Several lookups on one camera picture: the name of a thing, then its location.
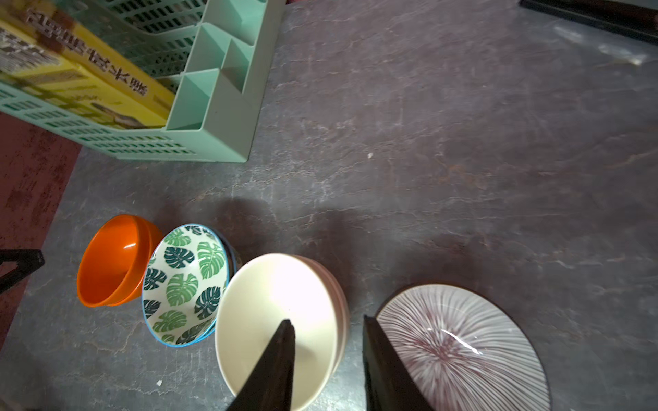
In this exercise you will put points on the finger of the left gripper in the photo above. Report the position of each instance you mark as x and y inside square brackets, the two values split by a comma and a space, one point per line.
[27, 261]

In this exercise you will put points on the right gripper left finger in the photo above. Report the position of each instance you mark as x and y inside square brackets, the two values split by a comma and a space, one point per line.
[270, 385]

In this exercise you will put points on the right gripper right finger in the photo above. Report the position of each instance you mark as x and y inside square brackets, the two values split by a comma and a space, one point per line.
[388, 385]

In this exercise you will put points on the purple striped bowl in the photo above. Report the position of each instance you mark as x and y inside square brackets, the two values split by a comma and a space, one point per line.
[462, 351]

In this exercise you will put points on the orange bowl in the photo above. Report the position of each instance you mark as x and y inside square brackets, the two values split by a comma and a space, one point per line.
[115, 262]

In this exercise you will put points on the large green leaf bowl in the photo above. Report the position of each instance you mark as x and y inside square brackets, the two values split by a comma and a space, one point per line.
[185, 280]

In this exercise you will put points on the yellow book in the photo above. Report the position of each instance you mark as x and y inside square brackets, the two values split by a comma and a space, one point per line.
[48, 54]

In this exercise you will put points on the mint green file organizer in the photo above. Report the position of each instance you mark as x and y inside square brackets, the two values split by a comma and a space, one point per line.
[213, 55]

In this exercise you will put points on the black stapler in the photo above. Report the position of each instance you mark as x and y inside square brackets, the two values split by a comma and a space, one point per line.
[616, 17]

